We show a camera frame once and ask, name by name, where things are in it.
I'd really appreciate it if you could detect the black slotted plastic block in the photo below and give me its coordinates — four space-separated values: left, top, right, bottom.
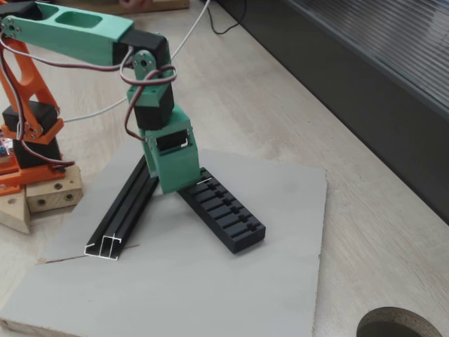
177 167 267 254

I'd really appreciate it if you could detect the black aluminium profile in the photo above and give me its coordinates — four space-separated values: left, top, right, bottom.
83 154 161 261

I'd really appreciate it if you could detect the wooden block with holes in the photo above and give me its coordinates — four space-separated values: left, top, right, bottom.
26 165 83 213

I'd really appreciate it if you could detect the grey board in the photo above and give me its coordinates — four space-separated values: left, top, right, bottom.
0 140 328 337

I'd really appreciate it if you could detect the wooden board strip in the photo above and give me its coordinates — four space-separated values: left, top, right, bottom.
52 0 190 15

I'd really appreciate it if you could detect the red controller board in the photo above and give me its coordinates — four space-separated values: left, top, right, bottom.
0 135 15 164

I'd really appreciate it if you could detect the pale wooden wedge block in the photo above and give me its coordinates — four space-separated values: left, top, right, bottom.
0 185 32 235

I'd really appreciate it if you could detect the white USB cable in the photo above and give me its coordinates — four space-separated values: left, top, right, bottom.
62 0 213 124

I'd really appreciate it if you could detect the black power cable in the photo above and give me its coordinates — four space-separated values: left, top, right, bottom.
206 0 246 35

